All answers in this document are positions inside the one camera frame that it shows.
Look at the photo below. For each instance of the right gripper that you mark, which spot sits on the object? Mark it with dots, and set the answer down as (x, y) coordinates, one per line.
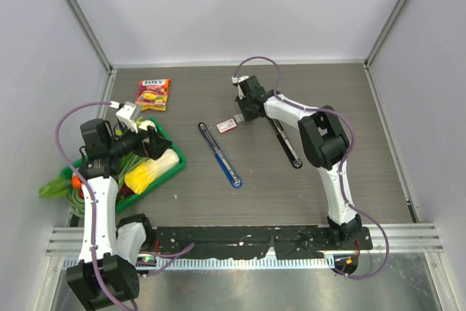
(247, 116)

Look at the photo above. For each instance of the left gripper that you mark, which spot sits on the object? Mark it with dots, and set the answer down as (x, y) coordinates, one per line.
(156, 145)

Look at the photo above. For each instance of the silver staple strips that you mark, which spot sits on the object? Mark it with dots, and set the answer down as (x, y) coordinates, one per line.
(239, 118)

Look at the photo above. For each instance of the red white staple box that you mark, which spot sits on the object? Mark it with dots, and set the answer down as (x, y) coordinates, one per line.
(226, 126)

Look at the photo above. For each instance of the black stapler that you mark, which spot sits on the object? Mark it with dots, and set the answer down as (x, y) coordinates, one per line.
(286, 145)

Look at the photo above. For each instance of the blue stapler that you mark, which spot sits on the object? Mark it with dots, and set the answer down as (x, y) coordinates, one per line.
(230, 173)

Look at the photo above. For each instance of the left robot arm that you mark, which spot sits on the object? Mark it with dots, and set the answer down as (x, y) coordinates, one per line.
(106, 272)

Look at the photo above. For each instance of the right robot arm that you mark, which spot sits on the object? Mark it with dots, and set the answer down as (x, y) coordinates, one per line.
(325, 146)

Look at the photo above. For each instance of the napa cabbage toy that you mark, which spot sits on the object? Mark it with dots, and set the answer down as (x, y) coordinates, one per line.
(143, 175)

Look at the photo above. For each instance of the candy snack bag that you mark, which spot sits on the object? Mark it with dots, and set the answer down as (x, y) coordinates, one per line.
(153, 94)

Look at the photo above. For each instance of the orange carrot toy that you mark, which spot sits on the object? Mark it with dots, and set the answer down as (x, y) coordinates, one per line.
(76, 182)

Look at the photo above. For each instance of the green plastic tray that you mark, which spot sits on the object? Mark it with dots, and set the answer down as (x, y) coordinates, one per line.
(166, 177)

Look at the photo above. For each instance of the green leafy vegetable toy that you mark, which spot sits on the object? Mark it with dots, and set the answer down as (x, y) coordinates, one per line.
(58, 187)

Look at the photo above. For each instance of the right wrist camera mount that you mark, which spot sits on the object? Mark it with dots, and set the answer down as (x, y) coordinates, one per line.
(236, 81)

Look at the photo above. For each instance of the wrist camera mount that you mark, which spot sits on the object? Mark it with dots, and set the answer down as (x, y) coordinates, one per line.
(127, 114)
(236, 81)

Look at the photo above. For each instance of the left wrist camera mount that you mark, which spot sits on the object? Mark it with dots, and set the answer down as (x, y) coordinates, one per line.
(127, 114)

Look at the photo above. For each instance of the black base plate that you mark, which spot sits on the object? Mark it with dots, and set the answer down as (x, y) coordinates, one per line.
(252, 242)

